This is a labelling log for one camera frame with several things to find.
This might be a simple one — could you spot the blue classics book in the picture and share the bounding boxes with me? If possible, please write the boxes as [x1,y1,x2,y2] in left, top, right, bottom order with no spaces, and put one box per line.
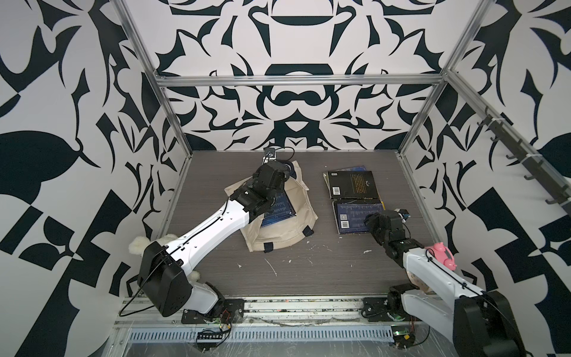
[261,192,296,228]
[332,199,385,235]

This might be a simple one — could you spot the black cover book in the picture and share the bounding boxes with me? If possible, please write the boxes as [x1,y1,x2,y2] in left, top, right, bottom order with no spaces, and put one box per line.
[325,170,379,199]

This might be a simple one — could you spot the cream canvas tote bag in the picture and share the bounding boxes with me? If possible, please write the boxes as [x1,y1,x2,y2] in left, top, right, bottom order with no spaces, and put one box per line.
[225,159,318,253]

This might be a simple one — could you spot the green landscape cover book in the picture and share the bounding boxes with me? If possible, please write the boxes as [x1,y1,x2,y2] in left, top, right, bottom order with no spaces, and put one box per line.
[340,166,367,172]

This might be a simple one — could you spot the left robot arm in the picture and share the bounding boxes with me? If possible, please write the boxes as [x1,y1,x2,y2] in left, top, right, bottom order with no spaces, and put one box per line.
[138,160,294,318]

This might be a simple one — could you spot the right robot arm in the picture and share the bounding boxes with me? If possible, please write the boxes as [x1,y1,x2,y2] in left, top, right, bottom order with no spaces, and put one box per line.
[361,211,529,356]

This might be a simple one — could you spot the pink alarm clock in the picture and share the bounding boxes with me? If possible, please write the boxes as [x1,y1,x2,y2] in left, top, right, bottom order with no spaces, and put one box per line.
[427,242,457,271]

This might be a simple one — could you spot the right electronics board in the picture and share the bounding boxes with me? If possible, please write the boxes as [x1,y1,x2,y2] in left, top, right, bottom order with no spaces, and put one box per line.
[391,326,416,350]

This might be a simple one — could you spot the electronics board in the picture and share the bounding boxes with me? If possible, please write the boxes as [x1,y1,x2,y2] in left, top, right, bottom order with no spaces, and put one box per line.
[195,329,230,352]
[391,326,416,350]

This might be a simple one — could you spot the white plush teddy bear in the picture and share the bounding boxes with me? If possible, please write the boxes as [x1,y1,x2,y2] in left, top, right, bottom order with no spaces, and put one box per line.
[129,234,201,282]

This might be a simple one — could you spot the left electronics board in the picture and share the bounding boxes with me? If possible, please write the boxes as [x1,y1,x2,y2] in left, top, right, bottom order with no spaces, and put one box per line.
[195,329,230,352]

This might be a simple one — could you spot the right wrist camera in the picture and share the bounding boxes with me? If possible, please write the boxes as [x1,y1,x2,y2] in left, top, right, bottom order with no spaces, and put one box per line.
[395,208,410,223]

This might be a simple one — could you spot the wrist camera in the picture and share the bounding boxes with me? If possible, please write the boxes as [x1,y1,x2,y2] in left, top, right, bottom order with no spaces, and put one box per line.
[263,146,278,164]
[395,208,410,223]

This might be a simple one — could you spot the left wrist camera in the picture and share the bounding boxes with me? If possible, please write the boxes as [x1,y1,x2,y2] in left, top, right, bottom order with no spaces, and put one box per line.
[263,146,278,164]

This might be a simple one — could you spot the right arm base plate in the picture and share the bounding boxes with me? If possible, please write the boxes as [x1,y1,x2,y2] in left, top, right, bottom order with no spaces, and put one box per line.
[361,297,404,322]

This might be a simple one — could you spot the aluminium front rail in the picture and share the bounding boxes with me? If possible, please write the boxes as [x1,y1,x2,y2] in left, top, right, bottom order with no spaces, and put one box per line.
[114,294,492,327]

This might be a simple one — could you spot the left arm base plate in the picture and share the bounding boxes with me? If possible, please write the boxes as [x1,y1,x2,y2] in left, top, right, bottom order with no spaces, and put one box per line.
[181,299,245,324]

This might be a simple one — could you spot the black wall hook rack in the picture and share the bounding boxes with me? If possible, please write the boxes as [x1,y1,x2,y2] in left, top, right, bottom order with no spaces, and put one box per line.
[476,107,570,215]

